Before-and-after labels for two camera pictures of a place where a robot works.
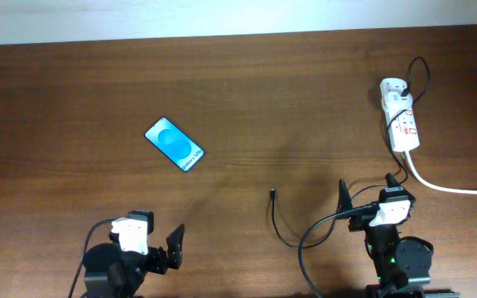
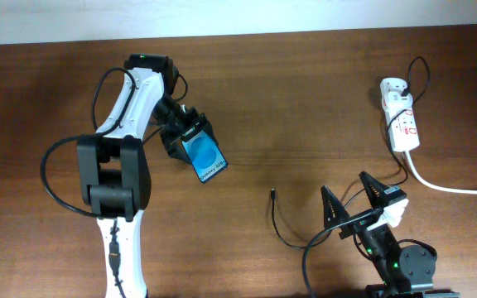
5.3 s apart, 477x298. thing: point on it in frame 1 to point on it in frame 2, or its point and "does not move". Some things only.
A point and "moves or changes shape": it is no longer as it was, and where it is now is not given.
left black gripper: (159, 261) to (170, 140)
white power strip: (397, 102) does not move
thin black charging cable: (388, 146) does not move
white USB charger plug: (393, 101) does not move
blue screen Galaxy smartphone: (175, 144) moves or changes shape
